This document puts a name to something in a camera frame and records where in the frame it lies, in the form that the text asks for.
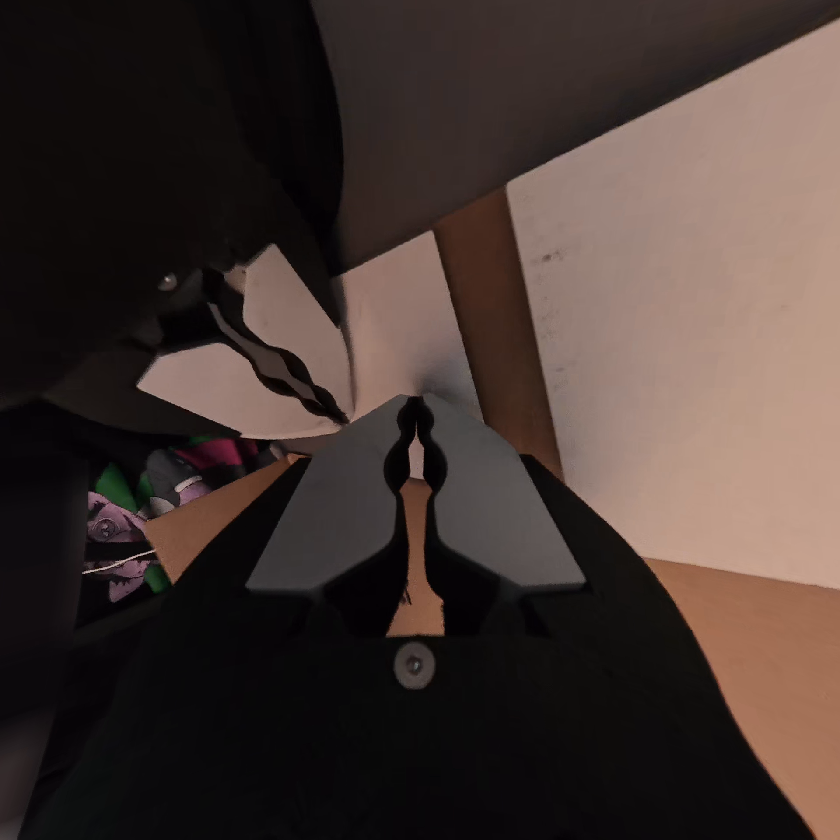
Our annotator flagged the large cardboard box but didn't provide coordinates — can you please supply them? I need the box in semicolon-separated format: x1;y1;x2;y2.
141;0;840;837

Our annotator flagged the black printed garment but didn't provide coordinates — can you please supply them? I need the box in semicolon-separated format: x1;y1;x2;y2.
0;400;286;657

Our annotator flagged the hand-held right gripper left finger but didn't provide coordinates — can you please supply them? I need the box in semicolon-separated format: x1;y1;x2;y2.
243;394;421;636

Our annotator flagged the white cable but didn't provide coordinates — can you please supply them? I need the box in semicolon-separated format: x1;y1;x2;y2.
82;550;160;575

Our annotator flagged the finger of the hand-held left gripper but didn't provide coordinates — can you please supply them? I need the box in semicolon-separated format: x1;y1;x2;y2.
136;302;349;442
220;244;355;421

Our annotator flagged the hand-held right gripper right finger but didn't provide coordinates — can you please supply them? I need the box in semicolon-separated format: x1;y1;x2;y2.
419;392;588;636

